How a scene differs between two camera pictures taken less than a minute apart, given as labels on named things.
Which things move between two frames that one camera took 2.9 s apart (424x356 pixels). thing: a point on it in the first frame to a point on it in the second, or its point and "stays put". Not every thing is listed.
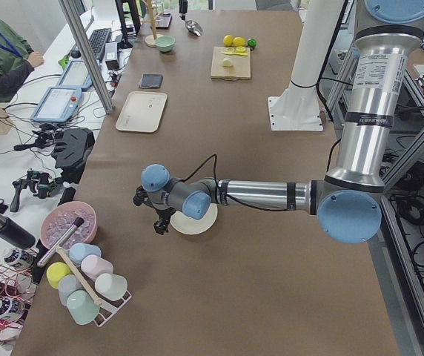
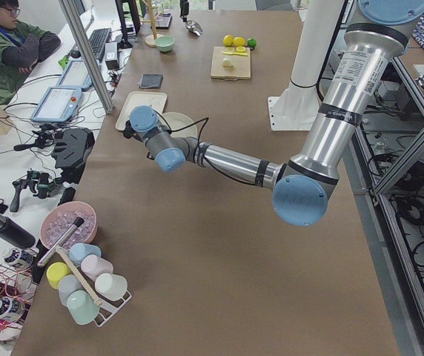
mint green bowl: [165, 43] stays put
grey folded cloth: [150, 80] stays put
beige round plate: [187, 224] to [175, 120]
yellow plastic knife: [243, 54] stays put
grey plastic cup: [67, 284] stays put
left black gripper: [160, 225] to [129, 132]
